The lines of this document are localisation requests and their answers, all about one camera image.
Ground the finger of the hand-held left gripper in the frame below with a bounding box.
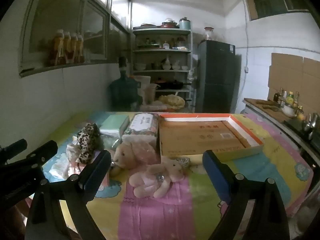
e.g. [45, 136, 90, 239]
[0, 139, 28, 164]
[10, 140, 58, 172]

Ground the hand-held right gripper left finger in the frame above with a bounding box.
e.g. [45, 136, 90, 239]
[25, 149, 112, 240]

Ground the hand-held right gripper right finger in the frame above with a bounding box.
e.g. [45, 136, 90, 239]
[202, 150, 290, 240]

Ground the pink cloth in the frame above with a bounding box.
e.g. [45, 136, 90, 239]
[65, 140, 85, 180]

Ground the shallow orange-edged cardboard box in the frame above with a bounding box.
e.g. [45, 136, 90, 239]
[157, 113, 264, 157]

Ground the beige plush bear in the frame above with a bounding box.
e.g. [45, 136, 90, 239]
[111, 140, 160, 178]

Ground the leopard print plush toy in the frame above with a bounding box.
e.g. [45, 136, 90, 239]
[76, 123, 104, 164]

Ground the white plush toy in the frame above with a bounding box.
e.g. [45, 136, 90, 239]
[129, 157, 192, 198]

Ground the person's left forearm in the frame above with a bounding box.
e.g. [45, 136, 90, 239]
[0, 200, 33, 240]

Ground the colourful printed table cover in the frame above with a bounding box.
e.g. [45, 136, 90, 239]
[42, 111, 314, 240]

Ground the mint green tissue box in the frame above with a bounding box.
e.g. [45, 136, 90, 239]
[99, 115, 130, 137]

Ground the floral tissue pack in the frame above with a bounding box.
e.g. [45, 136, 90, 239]
[122, 112, 160, 153]

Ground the kitchen counter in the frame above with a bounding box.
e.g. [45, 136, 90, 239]
[242, 97, 320, 170]

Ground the wooden cutting board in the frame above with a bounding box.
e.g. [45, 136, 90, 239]
[246, 98, 288, 120]

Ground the pale yellow dried food pile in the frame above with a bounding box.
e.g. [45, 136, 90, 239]
[159, 94, 185, 110]

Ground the blue water jug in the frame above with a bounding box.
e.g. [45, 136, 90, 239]
[109, 76, 143, 111]

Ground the dark refrigerator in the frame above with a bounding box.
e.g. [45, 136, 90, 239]
[196, 40, 242, 113]

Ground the black gas stove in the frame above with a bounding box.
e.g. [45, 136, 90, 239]
[284, 119, 320, 150]

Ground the black wok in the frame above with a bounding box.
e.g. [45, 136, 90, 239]
[156, 79, 192, 90]

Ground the white bowl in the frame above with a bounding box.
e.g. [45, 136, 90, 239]
[282, 104, 298, 118]

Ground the translucent plastic container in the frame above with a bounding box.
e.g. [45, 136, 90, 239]
[142, 83, 157, 105]

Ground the group of condiment bottles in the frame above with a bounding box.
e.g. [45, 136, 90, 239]
[274, 88, 304, 113]

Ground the amber oil bottle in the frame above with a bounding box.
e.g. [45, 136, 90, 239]
[76, 34, 85, 62]
[62, 31, 73, 64]
[70, 32, 79, 63]
[49, 29, 65, 65]

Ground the steel kettle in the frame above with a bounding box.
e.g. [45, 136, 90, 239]
[302, 112, 319, 133]

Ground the black water jug pump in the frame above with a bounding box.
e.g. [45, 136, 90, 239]
[117, 56, 128, 79]

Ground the white shelf rack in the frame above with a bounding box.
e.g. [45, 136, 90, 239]
[132, 27, 194, 110]

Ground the grey framed glass window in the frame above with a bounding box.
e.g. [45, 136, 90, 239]
[19, 0, 130, 78]

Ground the teal pot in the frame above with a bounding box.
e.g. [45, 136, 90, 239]
[179, 17, 191, 30]

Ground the red pan with lid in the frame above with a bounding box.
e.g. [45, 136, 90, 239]
[160, 18, 178, 28]

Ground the dark flat pan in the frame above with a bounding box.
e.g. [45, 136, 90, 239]
[133, 23, 162, 30]

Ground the high dark window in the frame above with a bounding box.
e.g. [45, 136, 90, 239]
[241, 0, 310, 22]

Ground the cardboard wall sheet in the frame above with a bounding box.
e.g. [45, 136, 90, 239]
[267, 52, 320, 105]

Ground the wall power cable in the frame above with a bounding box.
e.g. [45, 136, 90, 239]
[241, 12, 250, 90]

